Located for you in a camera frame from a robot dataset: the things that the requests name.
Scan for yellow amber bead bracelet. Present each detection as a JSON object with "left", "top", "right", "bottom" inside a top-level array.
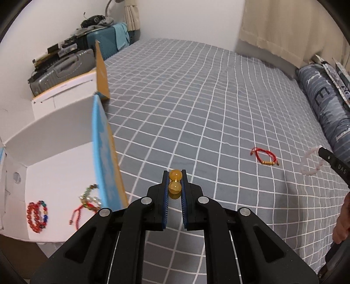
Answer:
[{"left": 168, "top": 169, "right": 182, "bottom": 200}]

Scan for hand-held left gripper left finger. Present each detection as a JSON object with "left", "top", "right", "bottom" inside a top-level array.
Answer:
[{"left": 30, "top": 170, "right": 168, "bottom": 284}]

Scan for dark clothes pile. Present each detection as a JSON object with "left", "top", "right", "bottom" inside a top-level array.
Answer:
[{"left": 72, "top": 15, "right": 115, "bottom": 36}]

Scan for white carton with orange stripe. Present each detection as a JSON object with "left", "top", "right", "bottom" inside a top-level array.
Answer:
[{"left": 31, "top": 69, "right": 97, "bottom": 119}]

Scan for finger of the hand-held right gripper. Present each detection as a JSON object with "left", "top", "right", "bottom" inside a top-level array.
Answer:
[{"left": 318, "top": 147, "right": 350, "bottom": 189}]

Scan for pink bead bracelet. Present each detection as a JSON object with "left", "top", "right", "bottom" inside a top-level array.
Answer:
[{"left": 300, "top": 146, "right": 326, "bottom": 177}]

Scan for wide beige curtain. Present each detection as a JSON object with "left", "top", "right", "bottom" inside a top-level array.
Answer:
[{"left": 238, "top": 0, "right": 350, "bottom": 69}]

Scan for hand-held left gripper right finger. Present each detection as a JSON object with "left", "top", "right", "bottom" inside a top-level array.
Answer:
[{"left": 181, "top": 169, "right": 320, "bottom": 284}]

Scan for person's right hand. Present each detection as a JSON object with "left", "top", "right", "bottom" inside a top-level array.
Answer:
[{"left": 332, "top": 191, "right": 350, "bottom": 245}]

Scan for multicolour bead bracelet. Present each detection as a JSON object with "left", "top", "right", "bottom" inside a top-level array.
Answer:
[{"left": 38, "top": 200, "right": 50, "bottom": 228}]

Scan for white cardboard box blue edges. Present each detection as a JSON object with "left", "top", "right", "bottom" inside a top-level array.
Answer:
[{"left": 0, "top": 40, "right": 130, "bottom": 243}]

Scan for red braided bracelet gold tube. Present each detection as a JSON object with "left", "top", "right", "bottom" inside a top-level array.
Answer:
[{"left": 69, "top": 203, "right": 100, "bottom": 230}]

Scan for thin red cord bracelet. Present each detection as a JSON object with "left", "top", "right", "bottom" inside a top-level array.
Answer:
[{"left": 250, "top": 147, "right": 280, "bottom": 166}]

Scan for white patterned long object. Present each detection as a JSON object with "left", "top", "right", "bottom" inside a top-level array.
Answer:
[
  {"left": 314, "top": 54, "right": 350, "bottom": 106},
  {"left": 332, "top": 57, "right": 350, "bottom": 84}
]

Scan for red bead bracelet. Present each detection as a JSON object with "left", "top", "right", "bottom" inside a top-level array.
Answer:
[{"left": 26, "top": 201, "right": 46, "bottom": 233}]

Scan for grey gooseneck lamp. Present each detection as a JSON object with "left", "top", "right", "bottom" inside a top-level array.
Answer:
[{"left": 105, "top": 0, "right": 123, "bottom": 17}]

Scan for grey checked bedsheet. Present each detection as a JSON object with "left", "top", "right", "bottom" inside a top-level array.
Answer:
[{"left": 104, "top": 38, "right": 340, "bottom": 284}]

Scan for narrow beige curtain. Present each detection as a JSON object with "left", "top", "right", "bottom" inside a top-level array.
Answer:
[{"left": 123, "top": 0, "right": 141, "bottom": 44}]

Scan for stack of dark flat items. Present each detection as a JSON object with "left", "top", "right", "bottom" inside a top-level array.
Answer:
[{"left": 32, "top": 37, "right": 78, "bottom": 67}]

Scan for teal suitcase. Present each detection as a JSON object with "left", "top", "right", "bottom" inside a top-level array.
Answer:
[{"left": 86, "top": 23, "right": 130, "bottom": 61}]

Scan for pale mixed bead bracelet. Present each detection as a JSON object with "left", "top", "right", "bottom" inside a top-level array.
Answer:
[{"left": 79, "top": 184, "right": 102, "bottom": 211}]

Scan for grey blue printed pillow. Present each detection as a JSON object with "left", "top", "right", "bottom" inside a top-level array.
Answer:
[{"left": 295, "top": 63, "right": 350, "bottom": 164}]

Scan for grey hard case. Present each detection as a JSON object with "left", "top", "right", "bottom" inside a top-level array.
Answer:
[{"left": 27, "top": 48, "right": 96, "bottom": 97}]

